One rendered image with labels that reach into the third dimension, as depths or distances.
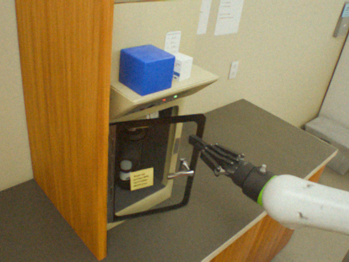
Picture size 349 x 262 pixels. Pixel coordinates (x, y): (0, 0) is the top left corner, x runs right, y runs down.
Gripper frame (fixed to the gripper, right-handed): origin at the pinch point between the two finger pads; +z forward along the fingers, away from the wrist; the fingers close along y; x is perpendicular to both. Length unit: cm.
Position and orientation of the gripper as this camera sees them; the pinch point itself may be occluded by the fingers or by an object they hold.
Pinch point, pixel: (198, 143)
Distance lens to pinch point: 104.3
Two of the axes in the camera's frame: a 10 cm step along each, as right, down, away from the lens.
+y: -7.2, 2.8, -6.3
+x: -1.3, 8.4, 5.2
